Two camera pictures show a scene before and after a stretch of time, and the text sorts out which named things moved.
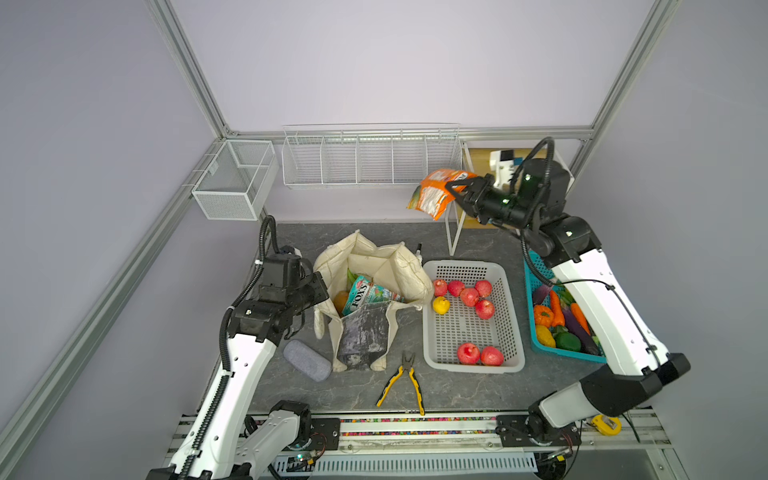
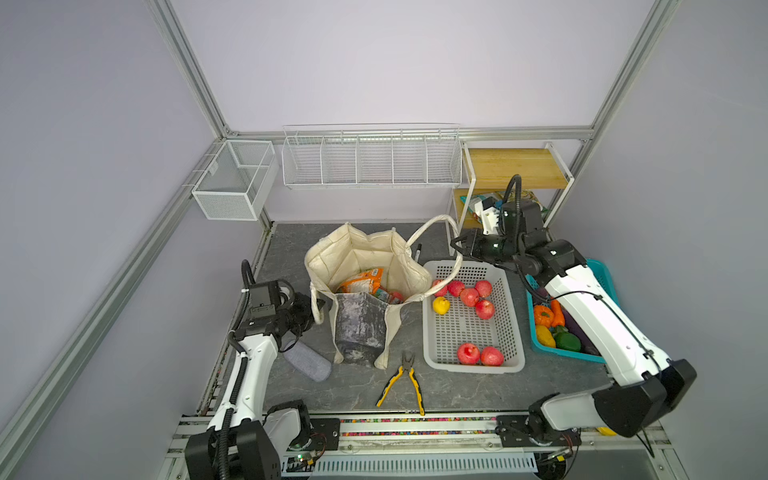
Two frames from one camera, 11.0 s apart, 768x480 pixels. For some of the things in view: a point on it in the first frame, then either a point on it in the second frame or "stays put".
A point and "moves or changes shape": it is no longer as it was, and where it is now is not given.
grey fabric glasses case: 307,361 stays put
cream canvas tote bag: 391,266 moves or changes shape
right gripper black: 481,193 → 476,239
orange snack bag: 432,196 → 366,282
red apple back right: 483,288 stays put
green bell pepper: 567,340 stays put
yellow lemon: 441,305 stays put
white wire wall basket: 369,154 stays put
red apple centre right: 484,309 stays put
